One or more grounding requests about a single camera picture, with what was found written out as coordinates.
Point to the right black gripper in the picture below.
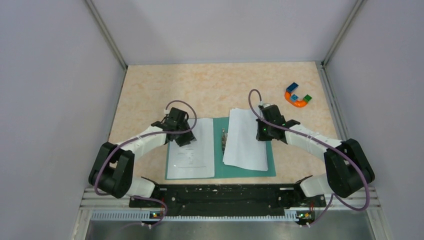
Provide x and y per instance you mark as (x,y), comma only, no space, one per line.
(260,136)

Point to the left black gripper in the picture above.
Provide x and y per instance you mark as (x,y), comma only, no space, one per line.
(189,136)

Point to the printed white paper sheet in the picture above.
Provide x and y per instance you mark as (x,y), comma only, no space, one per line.
(195,160)

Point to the white paper sheets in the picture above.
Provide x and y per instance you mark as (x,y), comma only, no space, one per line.
(242,149)

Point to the green plastic folder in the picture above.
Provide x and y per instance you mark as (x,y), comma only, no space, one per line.
(223,171)

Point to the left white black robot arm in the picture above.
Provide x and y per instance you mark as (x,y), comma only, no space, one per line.
(112,171)

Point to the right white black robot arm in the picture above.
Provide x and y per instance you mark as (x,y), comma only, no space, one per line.
(346,165)

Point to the metal folder clip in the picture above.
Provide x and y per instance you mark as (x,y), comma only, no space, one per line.
(224,136)

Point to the light blue toy brick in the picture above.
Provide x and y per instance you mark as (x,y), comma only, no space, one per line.
(294,98)

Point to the dark blue toy brick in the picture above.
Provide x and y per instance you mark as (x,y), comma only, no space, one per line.
(292,87)

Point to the green toy brick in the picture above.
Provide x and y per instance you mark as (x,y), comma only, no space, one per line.
(307,98)

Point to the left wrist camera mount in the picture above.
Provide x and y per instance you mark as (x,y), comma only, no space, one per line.
(165,118)

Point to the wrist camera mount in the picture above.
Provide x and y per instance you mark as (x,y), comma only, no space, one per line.
(265,105)
(165,118)

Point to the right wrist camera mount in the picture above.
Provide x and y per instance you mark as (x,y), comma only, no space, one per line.
(265,105)

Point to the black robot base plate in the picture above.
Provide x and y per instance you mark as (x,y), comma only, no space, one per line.
(232,200)

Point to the aluminium frame rail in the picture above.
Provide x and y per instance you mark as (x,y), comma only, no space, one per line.
(91,200)

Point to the grey slotted cable duct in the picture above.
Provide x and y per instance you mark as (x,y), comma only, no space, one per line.
(147,216)

